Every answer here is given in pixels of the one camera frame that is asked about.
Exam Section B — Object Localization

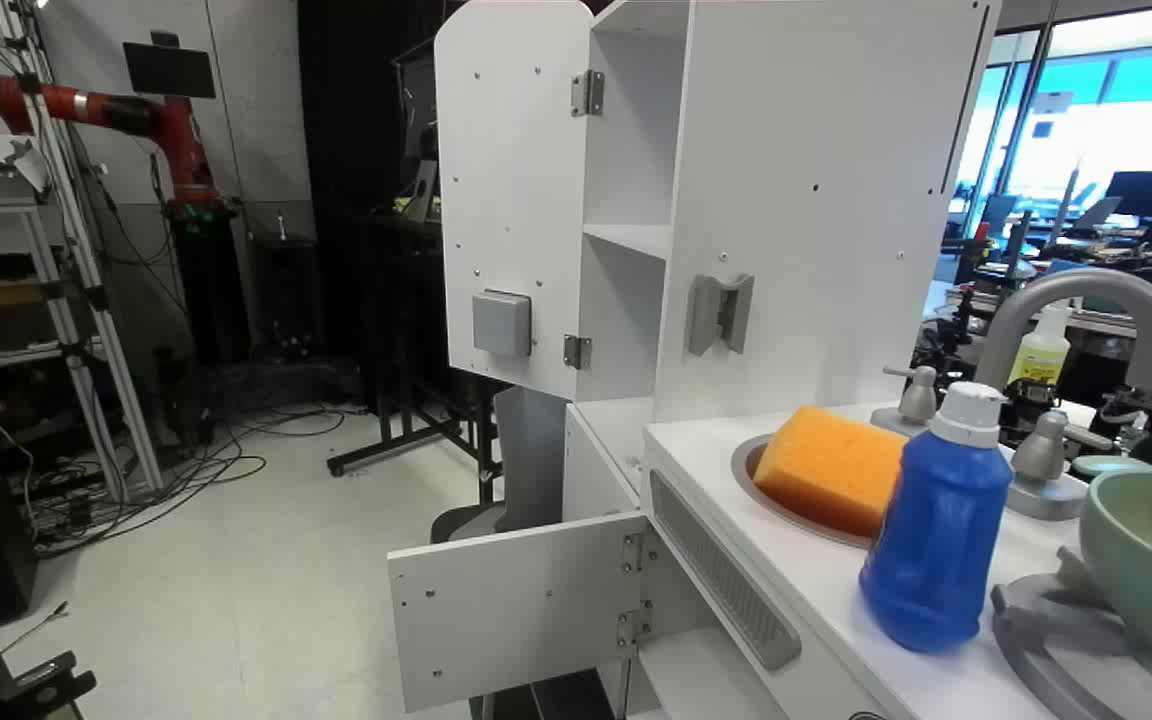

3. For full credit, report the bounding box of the white small cabinet door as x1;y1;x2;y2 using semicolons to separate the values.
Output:
385;509;668;716

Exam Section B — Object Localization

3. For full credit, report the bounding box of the orange sponge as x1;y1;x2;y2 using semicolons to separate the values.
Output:
753;403;914;541

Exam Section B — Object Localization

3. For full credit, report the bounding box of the blue bottle white cap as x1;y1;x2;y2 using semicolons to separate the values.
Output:
855;379;1017;655

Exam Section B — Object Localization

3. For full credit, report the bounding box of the white tall cabinet door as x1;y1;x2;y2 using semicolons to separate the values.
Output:
434;0;598;403

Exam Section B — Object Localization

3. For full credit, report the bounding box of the yellow spray bottle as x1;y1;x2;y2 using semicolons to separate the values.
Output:
1010;301;1072;391

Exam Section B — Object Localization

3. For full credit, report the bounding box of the grey square door knob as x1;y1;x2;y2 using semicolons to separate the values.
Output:
470;289;538;365

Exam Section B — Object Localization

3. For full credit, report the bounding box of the grey sink basin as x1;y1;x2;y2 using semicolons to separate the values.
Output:
730;433;873;550

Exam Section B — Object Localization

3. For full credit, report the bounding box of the white toy kitchen unit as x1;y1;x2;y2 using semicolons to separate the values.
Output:
434;0;1152;720

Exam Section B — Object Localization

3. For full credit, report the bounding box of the grey toy faucet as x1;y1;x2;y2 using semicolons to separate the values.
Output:
974;265;1152;403

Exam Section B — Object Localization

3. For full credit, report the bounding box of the grey stove burner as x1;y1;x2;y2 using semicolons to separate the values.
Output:
988;550;1152;720

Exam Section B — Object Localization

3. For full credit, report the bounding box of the mint green pot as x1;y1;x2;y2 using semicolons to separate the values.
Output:
1076;467;1152;685

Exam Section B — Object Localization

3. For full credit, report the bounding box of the grey faucet handle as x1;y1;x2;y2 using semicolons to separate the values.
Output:
1013;403;1087;521
897;365;943;433

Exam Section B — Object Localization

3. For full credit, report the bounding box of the black wall screen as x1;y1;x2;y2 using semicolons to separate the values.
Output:
121;33;220;101

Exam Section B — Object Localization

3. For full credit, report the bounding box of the aluminium frame stand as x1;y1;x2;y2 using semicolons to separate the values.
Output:
0;0;169;502

